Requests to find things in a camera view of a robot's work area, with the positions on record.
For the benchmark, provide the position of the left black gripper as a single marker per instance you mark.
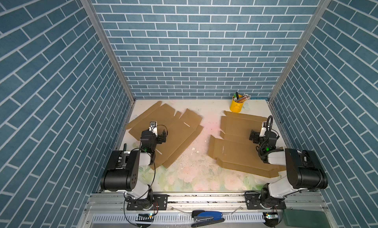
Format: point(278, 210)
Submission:
point(161, 137)

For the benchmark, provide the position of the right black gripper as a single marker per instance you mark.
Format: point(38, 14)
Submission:
point(255, 136)

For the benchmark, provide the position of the cardboard box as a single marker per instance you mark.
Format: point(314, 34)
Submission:
point(234, 151)

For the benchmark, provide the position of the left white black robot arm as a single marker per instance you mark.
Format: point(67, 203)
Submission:
point(121, 171)

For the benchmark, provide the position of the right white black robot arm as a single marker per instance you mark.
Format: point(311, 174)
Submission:
point(304, 171)

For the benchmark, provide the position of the green box at front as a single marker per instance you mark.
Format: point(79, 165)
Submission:
point(305, 219)

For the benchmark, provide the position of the left flat cardboard sheet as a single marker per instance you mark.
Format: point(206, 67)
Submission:
point(182, 129)

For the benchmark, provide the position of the yellow pen cup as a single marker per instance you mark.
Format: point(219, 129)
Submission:
point(236, 107)

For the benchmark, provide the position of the pens in cup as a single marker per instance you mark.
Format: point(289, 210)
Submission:
point(240, 98)

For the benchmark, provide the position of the blue black stapler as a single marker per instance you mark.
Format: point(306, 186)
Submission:
point(204, 218)

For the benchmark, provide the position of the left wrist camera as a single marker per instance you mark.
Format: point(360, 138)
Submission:
point(152, 126)

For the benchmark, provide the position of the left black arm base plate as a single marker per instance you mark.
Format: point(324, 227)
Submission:
point(158, 200)

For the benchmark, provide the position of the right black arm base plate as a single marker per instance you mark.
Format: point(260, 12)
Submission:
point(256, 201)

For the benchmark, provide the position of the aluminium front rail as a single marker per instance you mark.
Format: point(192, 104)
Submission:
point(108, 210)

